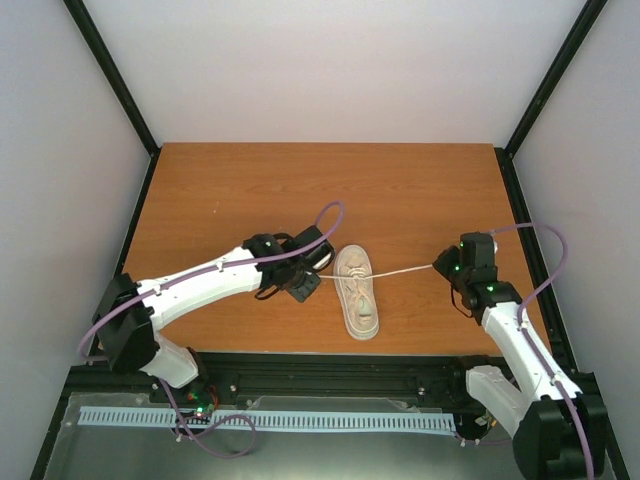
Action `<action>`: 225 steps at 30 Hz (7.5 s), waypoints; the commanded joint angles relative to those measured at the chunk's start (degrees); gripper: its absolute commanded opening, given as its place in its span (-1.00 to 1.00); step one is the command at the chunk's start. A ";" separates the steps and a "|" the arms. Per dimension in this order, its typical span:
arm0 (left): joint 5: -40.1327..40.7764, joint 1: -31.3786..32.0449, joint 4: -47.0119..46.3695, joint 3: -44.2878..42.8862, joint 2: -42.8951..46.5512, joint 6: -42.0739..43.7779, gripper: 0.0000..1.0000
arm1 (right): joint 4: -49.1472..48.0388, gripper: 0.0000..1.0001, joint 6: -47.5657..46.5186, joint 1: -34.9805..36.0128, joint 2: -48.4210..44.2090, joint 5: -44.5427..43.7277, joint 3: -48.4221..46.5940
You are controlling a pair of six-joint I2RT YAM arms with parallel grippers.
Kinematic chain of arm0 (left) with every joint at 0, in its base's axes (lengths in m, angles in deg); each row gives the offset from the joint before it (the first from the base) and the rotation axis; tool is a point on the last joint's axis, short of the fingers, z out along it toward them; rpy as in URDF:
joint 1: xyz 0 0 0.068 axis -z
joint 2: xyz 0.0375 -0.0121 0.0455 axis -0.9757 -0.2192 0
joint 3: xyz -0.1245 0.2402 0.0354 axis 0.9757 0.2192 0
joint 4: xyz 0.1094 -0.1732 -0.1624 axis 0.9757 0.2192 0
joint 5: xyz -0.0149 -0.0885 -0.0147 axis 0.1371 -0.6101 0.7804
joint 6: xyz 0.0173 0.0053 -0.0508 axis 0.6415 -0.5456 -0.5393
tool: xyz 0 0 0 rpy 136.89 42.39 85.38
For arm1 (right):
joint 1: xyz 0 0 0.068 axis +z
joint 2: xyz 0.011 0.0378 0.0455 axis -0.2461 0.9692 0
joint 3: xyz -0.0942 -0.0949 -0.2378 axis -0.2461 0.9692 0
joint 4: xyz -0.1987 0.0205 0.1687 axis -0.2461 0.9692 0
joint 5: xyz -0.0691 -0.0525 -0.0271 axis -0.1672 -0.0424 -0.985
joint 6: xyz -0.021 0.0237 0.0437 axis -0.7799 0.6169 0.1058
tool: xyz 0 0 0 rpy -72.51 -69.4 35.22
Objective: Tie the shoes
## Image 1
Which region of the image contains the white shoelace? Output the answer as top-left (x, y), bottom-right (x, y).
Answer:
top-left (320, 264), bottom-right (433, 281)

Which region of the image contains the white canvas sneaker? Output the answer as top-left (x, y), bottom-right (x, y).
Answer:
top-left (333, 245), bottom-right (379, 341)

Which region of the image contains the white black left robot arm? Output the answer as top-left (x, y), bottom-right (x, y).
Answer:
top-left (93, 225), bottom-right (335, 403)

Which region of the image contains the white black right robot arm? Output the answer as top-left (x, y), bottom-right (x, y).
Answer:
top-left (433, 232), bottom-right (607, 479)

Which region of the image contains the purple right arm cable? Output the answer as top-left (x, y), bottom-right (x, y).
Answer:
top-left (489, 223), bottom-right (599, 480)

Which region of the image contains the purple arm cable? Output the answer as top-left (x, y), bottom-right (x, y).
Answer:
top-left (77, 201), bottom-right (345, 457)
top-left (489, 223), bottom-right (599, 480)

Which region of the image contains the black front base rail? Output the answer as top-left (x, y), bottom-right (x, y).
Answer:
top-left (69, 349), bottom-right (596, 416)

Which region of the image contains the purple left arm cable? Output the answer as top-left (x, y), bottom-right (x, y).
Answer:
top-left (77, 201), bottom-right (345, 457)

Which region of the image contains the light blue cable duct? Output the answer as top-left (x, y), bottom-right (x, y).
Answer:
top-left (77, 406), bottom-right (456, 436)

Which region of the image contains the black frame rail right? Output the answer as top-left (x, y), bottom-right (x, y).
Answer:
top-left (503, 0), bottom-right (610, 156)

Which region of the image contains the black frame rail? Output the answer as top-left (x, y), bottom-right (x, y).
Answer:
top-left (63, 0), bottom-right (161, 157)
top-left (503, 0), bottom-right (610, 156)

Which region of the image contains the black frame rail left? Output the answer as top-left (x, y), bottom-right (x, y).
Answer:
top-left (63, 0), bottom-right (161, 157)

